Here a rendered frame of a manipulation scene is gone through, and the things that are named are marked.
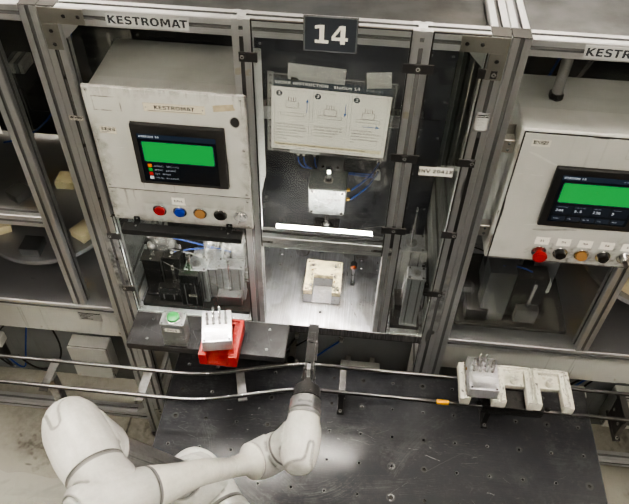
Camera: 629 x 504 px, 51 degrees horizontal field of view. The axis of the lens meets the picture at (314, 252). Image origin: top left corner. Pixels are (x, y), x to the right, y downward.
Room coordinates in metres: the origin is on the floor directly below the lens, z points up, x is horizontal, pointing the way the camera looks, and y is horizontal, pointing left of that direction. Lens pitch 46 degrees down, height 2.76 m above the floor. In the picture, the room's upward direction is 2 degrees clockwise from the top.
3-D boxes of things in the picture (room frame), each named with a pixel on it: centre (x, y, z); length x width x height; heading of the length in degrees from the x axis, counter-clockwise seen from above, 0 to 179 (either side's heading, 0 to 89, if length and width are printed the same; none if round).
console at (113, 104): (1.54, 0.38, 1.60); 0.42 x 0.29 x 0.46; 86
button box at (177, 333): (1.34, 0.45, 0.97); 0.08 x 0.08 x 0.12; 86
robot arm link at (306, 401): (0.96, 0.01, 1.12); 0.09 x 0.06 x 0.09; 86
